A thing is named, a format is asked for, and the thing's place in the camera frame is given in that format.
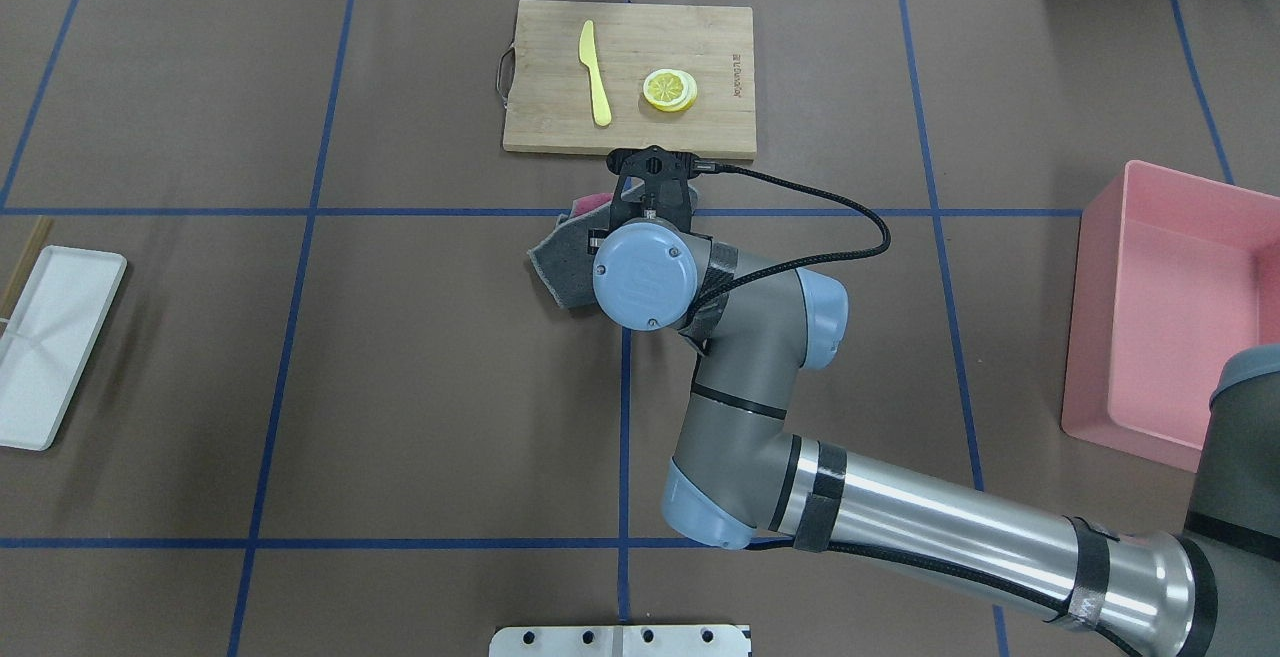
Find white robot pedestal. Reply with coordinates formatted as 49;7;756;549
488;624;754;656

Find bamboo cutting board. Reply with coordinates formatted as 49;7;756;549
502;0;758;161

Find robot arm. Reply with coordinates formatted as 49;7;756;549
588;146;1277;656

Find grey and pink cloth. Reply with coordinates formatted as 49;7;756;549
527;193;613;310

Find yellow plastic knife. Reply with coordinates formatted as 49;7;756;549
577;19;613;128

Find pink plastic bin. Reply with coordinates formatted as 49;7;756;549
1060;160;1279;473

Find lemon slices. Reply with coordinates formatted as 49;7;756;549
641;68;699;113

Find wooden chopstick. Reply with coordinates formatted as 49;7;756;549
1;215;54;328

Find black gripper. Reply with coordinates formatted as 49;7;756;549
588;145;713;255

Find white rectangular tray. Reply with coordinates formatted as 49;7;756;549
1;245;127;451

